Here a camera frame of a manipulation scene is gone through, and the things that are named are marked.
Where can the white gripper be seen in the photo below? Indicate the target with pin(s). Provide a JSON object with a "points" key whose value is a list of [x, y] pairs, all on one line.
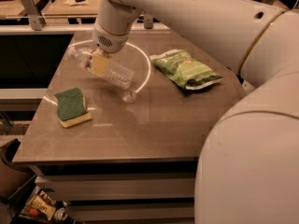
{"points": [[111, 41]]}

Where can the clear plastic water bottle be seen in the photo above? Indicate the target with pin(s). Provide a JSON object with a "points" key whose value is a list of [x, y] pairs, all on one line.
{"points": [[116, 74]]}

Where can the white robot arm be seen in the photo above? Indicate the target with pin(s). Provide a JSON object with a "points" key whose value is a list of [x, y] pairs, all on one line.
{"points": [[248, 169]]}

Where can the green and yellow sponge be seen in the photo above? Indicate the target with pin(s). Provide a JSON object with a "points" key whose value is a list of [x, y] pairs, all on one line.
{"points": [[71, 107]]}

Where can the green chip bag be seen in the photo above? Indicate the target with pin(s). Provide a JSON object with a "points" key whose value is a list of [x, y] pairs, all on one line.
{"points": [[181, 68]]}

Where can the brown bin at left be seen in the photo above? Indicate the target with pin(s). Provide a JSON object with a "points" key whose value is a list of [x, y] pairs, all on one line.
{"points": [[12, 176]]}

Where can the snack package on floor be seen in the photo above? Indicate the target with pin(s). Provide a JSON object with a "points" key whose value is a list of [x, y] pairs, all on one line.
{"points": [[44, 203]]}

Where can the metal bracket middle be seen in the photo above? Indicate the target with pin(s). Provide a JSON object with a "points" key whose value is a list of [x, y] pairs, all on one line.
{"points": [[148, 21]]}

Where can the metal bracket left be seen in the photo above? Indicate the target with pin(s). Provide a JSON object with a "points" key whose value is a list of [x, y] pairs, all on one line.
{"points": [[35, 18]]}

